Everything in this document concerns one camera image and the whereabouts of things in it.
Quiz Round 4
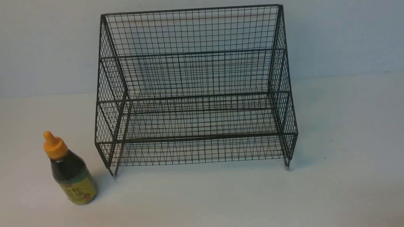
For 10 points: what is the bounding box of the seasoning bottle with orange cap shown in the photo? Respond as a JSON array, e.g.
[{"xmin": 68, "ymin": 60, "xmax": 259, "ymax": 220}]
[{"xmin": 43, "ymin": 131, "xmax": 98, "ymax": 205}]

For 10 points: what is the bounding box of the black wire mesh shelf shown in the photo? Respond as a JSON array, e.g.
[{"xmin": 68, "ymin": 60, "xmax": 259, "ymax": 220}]
[{"xmin": 94, "ymin": 4, "xmax": 298, "ymax": 177}]

